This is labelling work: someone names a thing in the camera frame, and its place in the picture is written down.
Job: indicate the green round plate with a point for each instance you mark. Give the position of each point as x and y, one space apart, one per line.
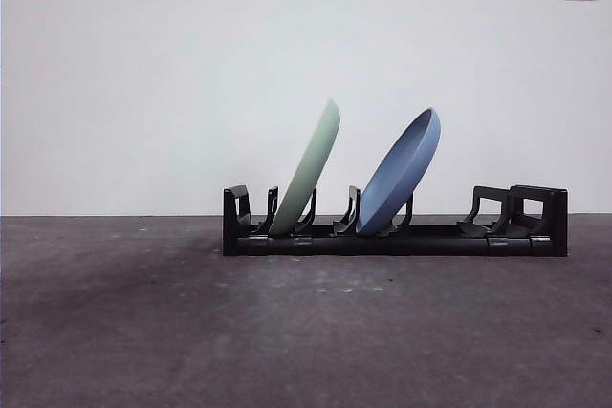
308 164

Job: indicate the black plastic plate rack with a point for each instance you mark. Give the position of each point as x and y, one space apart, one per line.
430 245

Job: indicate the blue round plate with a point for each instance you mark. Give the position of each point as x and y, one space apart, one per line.
397 178

